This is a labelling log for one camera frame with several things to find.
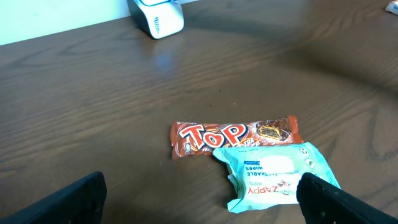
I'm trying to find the white barcode scanner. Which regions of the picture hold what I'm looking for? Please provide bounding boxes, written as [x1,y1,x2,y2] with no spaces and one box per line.
[127,0,185,39]

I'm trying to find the orange Top chocolate bar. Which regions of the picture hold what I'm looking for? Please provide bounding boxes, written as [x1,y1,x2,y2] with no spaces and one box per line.
[170,115,303,159]

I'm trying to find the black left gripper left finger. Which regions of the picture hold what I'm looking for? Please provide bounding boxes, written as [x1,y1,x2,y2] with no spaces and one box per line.
[1,171,107,224]

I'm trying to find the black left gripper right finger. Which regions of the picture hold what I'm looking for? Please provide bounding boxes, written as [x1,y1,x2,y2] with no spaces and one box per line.
[296,172,397,224]

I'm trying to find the teal wet wipes pack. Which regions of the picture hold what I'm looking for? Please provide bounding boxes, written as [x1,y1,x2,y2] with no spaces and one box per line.
[213,142,340,213]

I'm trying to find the small orange packet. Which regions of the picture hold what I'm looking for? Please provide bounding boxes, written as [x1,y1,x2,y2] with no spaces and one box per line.
[385,0,398,15]

